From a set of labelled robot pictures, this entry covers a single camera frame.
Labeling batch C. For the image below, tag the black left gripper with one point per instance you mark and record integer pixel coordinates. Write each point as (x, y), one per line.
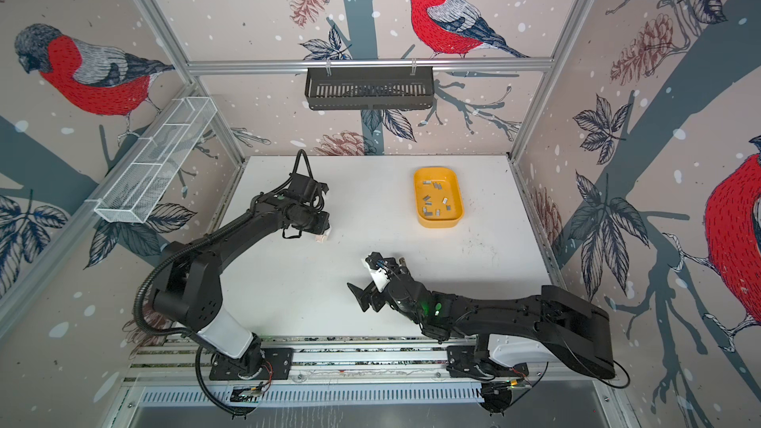
(323, 224)

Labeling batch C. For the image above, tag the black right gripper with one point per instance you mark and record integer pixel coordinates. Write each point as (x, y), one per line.
(365, 297)

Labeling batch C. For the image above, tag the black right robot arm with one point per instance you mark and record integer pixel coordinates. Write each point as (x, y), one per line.
(573, 330)

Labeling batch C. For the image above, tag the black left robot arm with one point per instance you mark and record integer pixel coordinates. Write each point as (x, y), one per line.
(183, 294)

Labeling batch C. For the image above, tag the yellow plastic tray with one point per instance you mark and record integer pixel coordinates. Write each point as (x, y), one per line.
(423, 180)

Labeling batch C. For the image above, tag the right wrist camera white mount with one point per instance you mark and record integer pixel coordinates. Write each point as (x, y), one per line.
(382, 270)

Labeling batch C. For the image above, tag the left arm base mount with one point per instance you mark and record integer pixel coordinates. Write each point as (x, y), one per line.
(257, 363)

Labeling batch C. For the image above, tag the black hanging wire basket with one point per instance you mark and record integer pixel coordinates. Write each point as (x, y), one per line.
(370, 88)

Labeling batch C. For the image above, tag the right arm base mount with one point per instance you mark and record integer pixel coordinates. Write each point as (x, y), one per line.
(481, 362)

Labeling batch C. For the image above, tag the white wire mesh basket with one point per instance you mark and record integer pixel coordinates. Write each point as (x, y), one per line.
(139, 189)

